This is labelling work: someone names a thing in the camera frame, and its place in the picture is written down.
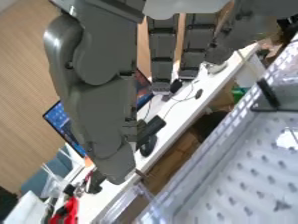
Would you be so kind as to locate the cardboard box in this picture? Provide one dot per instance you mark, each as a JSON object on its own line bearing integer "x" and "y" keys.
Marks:
{"x": 177, "y": 160}

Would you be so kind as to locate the clear box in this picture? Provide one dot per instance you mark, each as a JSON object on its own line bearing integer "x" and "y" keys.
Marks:
{"x": 212, "y": 143}

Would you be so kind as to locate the white desk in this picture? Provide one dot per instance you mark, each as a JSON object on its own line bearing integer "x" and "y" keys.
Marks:
{"x": 186, "y": 106}

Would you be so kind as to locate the black computer mouse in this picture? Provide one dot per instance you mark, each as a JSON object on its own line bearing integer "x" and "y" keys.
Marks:
{"x": 147, "y": 146}

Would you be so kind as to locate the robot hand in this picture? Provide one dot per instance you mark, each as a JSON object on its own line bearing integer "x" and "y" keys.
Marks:
{"x": 97, "y": 83}

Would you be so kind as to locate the blue lit screen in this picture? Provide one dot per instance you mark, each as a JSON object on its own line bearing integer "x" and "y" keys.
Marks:
{"x": 59, "y": 120}

